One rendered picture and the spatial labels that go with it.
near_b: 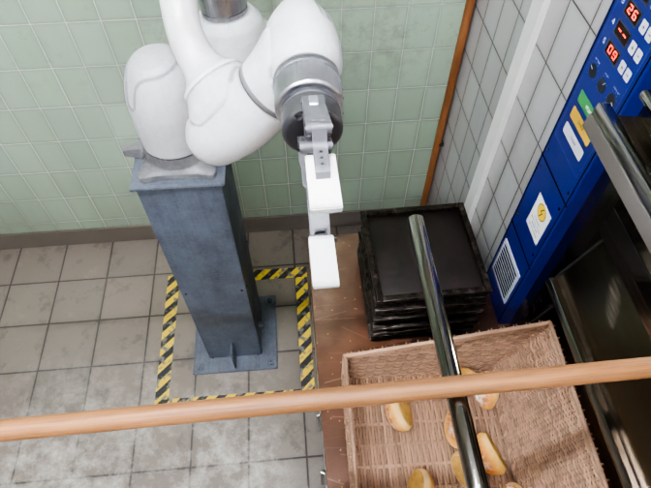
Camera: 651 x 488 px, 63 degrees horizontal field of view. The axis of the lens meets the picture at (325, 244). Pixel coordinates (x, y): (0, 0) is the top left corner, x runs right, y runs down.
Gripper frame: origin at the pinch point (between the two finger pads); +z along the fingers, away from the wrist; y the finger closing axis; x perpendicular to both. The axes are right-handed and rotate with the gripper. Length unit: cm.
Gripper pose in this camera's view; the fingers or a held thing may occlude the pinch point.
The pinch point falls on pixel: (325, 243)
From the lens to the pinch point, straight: 54.8
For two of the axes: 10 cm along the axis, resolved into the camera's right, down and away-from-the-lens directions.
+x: -10.0, 0.8, -0.5
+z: 0.9, 8.1, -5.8
